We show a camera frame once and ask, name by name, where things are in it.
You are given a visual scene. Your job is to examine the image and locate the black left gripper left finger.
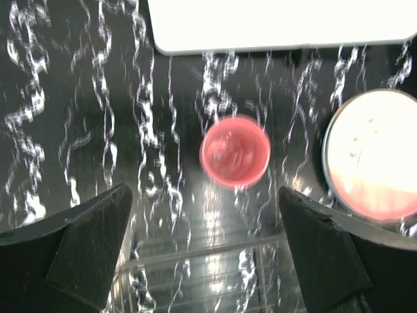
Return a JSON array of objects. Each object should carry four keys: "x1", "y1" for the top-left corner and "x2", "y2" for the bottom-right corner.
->
[{"x1": 1, "y1": 184, "x2": 133, "y2": 312}]

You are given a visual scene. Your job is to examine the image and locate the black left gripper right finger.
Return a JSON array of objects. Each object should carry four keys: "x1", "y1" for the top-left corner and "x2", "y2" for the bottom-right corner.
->
[{"x1": 279, "y1": 186, "x2": 416, "y2": 312}]

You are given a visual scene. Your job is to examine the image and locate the pink and cream plate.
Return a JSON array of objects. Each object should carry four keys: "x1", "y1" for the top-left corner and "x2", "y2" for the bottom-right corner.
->
[{"x1": 322, "y1": 89, "x2": 416, "y2": 221}]

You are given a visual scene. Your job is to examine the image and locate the pink plastic cup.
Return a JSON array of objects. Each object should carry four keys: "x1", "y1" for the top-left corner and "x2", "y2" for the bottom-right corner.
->
[{"x1": 199, "y1": 115, "x2": 271, "y2": 190}]

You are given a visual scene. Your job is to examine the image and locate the small whiteboard with red writing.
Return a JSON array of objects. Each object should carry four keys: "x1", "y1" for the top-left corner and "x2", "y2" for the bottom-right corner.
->
[{"x1": 148, "y1": 0, "x2": 416, "y2": 54}]

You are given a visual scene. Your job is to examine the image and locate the metal wire dish rack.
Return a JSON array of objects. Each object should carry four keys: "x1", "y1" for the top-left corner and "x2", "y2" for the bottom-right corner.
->
[{"x1": 104, "y1": 235, "x2": 306, "y2": 312}]

